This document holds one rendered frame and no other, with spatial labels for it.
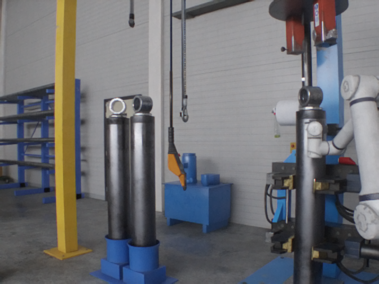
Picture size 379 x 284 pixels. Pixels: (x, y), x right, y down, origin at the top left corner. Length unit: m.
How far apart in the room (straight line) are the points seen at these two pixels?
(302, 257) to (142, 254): 1.29
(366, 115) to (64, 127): 3.05
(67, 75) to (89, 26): 4.30
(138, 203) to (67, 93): 1.62
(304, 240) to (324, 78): 1.31
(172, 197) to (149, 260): 2.11
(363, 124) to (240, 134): 3.60
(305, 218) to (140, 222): 1.33
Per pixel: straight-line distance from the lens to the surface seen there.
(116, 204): 3.14
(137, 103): 3.01
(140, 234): 2.96
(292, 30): 2.78
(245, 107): 5.08
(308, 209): 2.51
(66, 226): 3.98
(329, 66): 2.98
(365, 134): 1.62
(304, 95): 2.62
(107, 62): 7.40
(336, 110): 2.91
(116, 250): 3.22
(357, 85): 1.67
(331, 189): 2.44
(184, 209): 4.87
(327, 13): 2.50
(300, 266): 2.63
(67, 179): 3.90
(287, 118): 3.48
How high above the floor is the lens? 1.27
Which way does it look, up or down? 1 degrees down
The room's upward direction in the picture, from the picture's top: straight up
